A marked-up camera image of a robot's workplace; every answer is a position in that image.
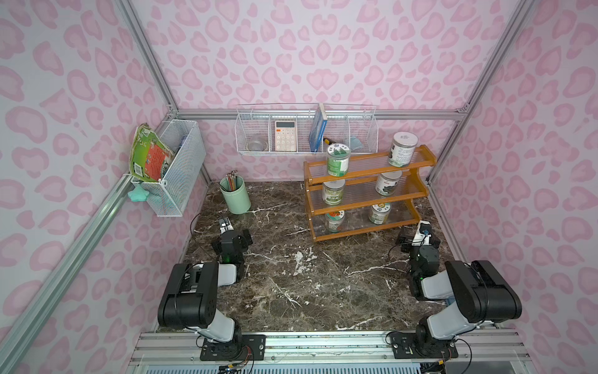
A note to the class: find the green label jar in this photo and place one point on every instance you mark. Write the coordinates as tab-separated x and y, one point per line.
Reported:
338	158
333	192

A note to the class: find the mint star shaped hook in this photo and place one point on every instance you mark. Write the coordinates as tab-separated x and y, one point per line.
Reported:
138	194

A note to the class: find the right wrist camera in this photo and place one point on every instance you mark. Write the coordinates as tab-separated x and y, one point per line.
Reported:
423	234

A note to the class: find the white orange calculator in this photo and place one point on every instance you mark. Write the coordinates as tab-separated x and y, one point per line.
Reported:
285	136

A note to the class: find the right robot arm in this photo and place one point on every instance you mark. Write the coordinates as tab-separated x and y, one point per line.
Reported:
475	293

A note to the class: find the blue book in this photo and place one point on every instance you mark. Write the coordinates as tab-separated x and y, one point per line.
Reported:
316	135

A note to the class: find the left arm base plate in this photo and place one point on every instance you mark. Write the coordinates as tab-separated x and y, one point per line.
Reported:
253	345

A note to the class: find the clear tape roll in basket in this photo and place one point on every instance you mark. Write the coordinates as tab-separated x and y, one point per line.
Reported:
257	145

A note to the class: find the green red snack packet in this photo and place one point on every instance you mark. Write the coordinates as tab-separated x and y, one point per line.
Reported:
150	158

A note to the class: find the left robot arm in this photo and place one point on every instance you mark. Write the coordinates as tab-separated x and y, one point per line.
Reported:
189	300

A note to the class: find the tomato label jar bottom left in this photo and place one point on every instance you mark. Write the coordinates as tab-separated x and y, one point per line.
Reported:
334	221

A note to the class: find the mint green pencil cup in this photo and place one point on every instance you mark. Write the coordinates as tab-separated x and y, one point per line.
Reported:
237	199

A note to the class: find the light blue cup in basket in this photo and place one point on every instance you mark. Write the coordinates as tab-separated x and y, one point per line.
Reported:
355	144

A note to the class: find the white mesh side basket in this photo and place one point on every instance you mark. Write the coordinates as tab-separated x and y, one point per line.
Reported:
169	197

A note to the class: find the white wire wall basket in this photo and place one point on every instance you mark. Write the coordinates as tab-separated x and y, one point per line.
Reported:
344	121

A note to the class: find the orange wooden three-tier shelf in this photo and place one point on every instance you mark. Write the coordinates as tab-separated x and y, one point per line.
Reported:
360	194

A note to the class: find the white label jar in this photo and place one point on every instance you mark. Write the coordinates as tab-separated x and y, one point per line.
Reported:
402	149
387	182

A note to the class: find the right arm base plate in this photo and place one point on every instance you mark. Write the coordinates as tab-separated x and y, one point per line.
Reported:
419	346

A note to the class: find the sunflower label jar bottom right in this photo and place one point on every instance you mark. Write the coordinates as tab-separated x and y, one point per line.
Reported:
379	213

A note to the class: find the coloured pencils in cup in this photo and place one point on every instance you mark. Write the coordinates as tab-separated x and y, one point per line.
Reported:
232	180

